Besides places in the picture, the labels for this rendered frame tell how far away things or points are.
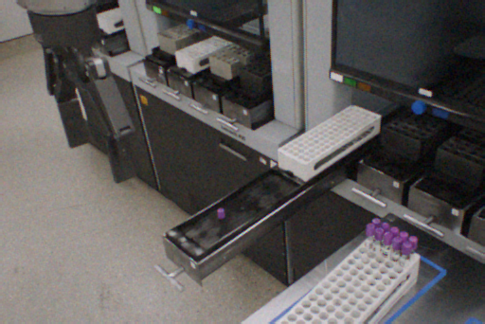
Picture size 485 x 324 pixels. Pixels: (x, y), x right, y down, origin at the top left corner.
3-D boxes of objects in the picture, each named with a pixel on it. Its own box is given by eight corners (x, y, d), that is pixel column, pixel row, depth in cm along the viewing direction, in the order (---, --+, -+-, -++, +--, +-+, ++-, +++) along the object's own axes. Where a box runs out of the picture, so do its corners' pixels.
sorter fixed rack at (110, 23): (157, 10, 237) (154, -4, 234) (170, 16, 231) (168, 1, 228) (97, 30, 222) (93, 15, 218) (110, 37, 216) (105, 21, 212)
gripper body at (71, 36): (13, 4, 66) (38, 79, 71) (44, 19, 60) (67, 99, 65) (74, -7, 70) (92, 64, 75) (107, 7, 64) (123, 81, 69)
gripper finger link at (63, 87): (59, 63, 68) (53, 53, 68) (52, 106, 77) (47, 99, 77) (89, 56, 70) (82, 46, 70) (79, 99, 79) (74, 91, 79)
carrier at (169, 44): (183, 55, 193) (179, 39, 189) (178, 57, 192) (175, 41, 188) (164, 47, 200) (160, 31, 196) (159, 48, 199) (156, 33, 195)
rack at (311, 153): (351, 123, 150) (352, 104, 147) (380, 135, 144) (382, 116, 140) (278, 170, 135) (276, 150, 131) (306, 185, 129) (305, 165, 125)
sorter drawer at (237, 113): (355, 46, 208) (357, 24, 203) (385, 55, 200) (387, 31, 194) (212, 121, 171) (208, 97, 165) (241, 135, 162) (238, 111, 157)
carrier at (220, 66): (237, 80, 174) (235, 63, 171) (232, 81, 173) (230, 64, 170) (215, 70, 181) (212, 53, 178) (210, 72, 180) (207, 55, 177)
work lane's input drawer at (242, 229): (353, 136, 157) (354, 110, 152) (392, 153, 149) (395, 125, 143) (150, 267, 120) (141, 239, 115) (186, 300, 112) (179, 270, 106)
